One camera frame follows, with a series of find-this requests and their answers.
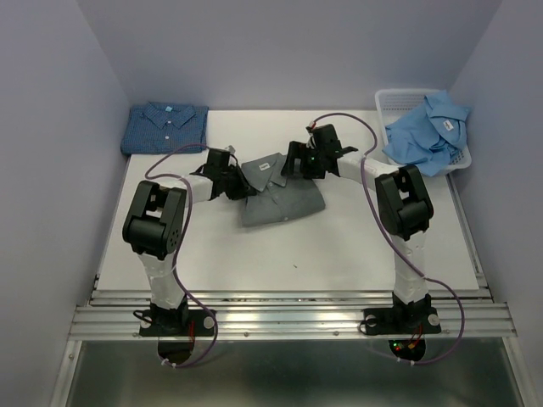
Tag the folded blue checkered shirt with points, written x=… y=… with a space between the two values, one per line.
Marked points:
x=157 y=128

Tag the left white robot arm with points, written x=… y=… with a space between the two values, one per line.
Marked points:
x=156 y=226

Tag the light blue shirt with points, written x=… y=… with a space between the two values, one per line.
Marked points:
x=428 y=135

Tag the grey long sleeve shirt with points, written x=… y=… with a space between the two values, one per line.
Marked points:
x=278 y=198

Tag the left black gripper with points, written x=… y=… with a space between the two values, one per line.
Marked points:
x=243 y=189

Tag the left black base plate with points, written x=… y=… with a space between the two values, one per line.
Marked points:
x=174 y=323

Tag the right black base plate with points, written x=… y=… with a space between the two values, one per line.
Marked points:
x=397 y=322

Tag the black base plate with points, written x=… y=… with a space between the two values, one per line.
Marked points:
x=397 y=322
x=174 y=323

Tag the aluminium mounting rail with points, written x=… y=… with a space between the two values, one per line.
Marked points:
x=312 y=278

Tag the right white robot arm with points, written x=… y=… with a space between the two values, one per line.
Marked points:
x=402 y=208

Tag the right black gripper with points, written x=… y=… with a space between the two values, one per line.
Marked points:
x=299 y=150

